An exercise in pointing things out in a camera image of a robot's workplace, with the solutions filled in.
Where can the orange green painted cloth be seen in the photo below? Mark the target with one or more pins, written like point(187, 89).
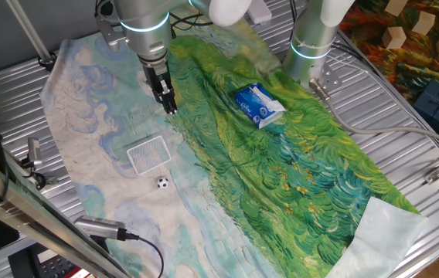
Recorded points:
point(416, 65)

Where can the grey metal rod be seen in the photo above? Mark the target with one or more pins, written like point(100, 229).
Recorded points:
point(30, 32)

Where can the black desk phone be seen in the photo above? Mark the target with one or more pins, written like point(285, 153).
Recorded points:
point(49, 266)

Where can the small black white soccer ball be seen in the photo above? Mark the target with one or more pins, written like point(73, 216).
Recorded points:
point(162, 182)

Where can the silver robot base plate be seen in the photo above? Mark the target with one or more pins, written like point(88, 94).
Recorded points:
point(331, 77)

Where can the grey ribbed camera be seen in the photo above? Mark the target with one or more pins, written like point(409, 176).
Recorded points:
point(99, 228)

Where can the green blue painted cloth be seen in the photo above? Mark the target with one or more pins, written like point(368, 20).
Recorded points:
point(281, 173)

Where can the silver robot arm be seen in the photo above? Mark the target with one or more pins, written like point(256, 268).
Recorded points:
point(146, 23)

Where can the aluminium frame beam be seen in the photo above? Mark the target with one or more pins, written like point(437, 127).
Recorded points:
point(30, 216)

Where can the white power strip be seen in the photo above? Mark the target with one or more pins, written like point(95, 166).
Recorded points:
point(260, 11)

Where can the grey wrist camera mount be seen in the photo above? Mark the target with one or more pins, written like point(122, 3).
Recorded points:
point(107, 32)

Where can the blue tissue pack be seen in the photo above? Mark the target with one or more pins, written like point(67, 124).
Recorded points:
point(254, 108)

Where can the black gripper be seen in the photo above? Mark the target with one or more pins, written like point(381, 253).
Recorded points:
point(157, 79)

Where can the white mesh toy goal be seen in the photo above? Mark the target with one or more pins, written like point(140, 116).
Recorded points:
point(148, 154)

